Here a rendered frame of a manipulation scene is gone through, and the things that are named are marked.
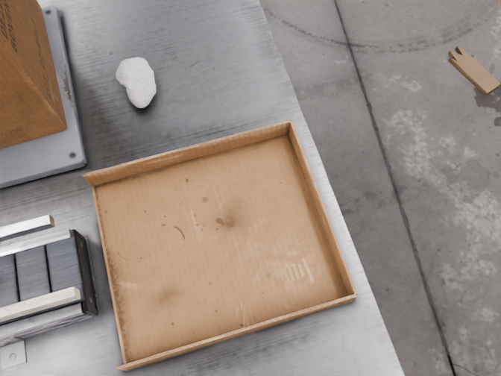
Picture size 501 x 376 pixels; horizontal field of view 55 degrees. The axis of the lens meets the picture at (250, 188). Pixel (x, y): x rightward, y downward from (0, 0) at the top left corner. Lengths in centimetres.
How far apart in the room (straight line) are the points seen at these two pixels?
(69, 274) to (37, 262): 4
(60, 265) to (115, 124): 24
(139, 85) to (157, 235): 23
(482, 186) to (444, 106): 32
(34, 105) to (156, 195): 20
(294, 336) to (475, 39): 162
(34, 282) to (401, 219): 121
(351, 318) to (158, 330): 25
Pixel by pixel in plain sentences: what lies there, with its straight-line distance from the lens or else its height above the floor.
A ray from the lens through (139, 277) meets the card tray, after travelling 66.
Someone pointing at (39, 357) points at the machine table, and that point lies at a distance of 69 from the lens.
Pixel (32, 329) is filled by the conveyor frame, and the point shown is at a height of 86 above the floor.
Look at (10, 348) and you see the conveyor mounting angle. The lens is 70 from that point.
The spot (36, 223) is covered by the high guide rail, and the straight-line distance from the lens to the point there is 58.
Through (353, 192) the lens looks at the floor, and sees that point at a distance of 161.
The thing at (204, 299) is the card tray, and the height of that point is 83.
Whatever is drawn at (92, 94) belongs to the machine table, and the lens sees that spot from 80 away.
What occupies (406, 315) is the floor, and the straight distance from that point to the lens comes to 154.
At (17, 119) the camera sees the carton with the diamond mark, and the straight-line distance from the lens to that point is 72.
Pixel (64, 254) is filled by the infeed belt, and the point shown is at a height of 88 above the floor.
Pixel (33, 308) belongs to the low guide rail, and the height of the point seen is 91.
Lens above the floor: 146
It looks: 68 degrees down
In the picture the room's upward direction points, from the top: 1 degrees counter-clockwise
